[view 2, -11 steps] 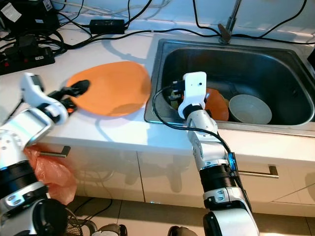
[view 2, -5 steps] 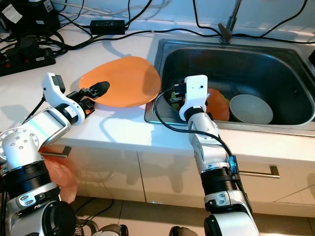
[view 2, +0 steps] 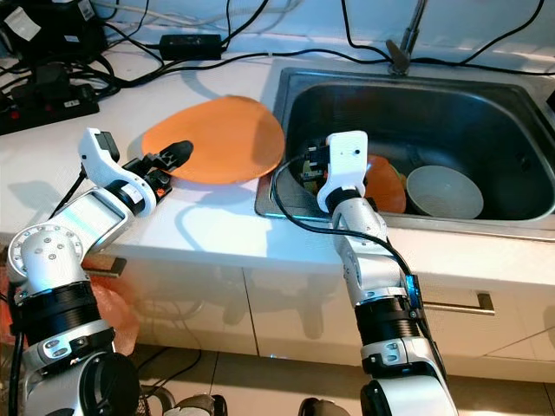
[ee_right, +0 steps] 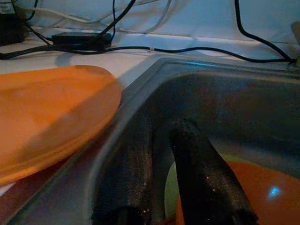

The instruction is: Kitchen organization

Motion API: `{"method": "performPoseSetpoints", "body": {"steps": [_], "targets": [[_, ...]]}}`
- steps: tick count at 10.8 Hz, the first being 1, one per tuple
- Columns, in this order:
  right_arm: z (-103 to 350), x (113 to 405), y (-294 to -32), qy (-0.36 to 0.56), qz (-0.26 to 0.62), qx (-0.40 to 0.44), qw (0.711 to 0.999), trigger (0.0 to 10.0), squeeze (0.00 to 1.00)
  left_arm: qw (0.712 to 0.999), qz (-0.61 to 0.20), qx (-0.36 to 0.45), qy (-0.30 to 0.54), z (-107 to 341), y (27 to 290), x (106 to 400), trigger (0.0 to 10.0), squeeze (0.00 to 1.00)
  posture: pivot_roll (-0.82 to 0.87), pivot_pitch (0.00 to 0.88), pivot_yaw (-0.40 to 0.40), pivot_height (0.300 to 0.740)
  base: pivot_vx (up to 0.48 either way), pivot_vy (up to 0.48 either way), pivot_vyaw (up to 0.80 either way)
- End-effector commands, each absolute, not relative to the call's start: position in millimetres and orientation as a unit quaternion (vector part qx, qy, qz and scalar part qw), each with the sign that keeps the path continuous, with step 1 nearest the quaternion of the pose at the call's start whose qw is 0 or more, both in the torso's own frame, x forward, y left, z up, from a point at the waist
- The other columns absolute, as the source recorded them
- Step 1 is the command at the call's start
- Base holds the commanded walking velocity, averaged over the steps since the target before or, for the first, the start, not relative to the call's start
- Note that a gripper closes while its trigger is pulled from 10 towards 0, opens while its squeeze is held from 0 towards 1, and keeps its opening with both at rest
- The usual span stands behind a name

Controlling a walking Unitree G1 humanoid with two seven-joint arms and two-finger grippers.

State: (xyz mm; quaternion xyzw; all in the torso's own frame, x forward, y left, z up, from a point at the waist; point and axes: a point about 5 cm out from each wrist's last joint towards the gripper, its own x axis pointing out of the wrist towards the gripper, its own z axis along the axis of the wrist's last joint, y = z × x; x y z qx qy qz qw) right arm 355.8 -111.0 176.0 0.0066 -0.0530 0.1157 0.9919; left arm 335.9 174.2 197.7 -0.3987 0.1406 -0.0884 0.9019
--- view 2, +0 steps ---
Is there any grey bowl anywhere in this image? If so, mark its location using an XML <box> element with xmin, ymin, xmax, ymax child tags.
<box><xmin>405</xmin><ymin>165</ymin><xmax>485</xmax><ymax>219</ymax></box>

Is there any metal faucet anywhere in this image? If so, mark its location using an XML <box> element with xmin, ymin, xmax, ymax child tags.
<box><xmin>386</xmin><ymin>0</ymin><xmax>430</xmax><ymax>75</ymax></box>

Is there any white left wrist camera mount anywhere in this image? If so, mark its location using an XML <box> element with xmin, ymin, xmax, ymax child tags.
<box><xmin>78</xmin><ymin>127</ymin><xmax>153</xmax><ymax>205</ymax></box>

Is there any white kitchen base cabinet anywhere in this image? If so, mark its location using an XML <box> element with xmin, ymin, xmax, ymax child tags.
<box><xmin>0</xmin><ymin>221</ymin><xmax>555</xmax><ymax>382</ymax></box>

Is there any black power adapter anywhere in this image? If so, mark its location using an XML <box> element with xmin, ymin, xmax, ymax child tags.
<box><xmin>158</xmin><ymin>33</ymin><xmax>220</xmax><ymax>61</ymax></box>

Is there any stainless steel sink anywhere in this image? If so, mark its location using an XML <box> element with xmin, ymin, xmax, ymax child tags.
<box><xmin>256</xmin><ymin>68</ymin><xmax>555</xmax><ymax>242</ymax></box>

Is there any black device box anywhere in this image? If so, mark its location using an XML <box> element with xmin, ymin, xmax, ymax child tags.
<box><xmin>0</xmin><ymin>0</ymin><xmax>96</xmax><ymax>66</ymax></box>

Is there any orange plastic plate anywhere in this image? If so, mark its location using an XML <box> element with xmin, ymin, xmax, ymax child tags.
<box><xmin>141</xmin><ymin>94</ymin><xmax>285</xmax><ymax>185</ymax></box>

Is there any wire guard floor fan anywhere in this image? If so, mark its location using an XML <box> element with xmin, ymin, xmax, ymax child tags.
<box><xmin>130</xmin><ymin>381</ymin><xmax>183</xmax><ymax>416</ymax></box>

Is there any robot right leg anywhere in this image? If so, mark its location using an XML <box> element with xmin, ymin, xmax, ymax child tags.
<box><xmin>299</xmin><ymin>397</ymin><xmax>356</xmax><ymax>416</ymax></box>

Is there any black counter cable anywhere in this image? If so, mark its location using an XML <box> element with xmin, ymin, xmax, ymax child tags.
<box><xmin>217</xmin><ymin>45</ymin><xmax>393</xmax><ymax>66</ymax></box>
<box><xmin>340</xmin><ymin>0</ymin><xmax>393</xmax><ymax>63</ymax></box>

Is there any black power strip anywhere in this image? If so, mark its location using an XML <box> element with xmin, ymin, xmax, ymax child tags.
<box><xmin>0</xmin><ymin>82</ymin><xmax>101</xmax><ymax>135</ymax></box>

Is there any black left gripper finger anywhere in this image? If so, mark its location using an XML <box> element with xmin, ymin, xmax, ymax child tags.
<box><xmin>156</xmin><ymin>139</ymin><xmax>195</xmax><ymax>171</ymax></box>

